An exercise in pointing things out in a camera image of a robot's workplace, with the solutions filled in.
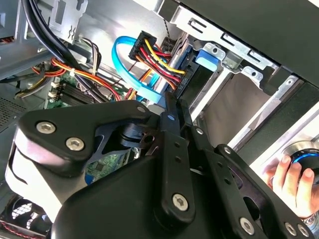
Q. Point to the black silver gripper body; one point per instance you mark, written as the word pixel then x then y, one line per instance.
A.
pixel 119 206

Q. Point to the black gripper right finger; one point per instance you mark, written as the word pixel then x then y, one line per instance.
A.
pixel 224 176

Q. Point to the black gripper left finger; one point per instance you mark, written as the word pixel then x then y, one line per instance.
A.
pixel 62 129

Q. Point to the hard disk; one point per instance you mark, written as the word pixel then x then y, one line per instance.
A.
pixel 207 61

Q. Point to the person's bare hand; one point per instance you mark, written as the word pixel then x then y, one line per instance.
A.
pixel 286 184

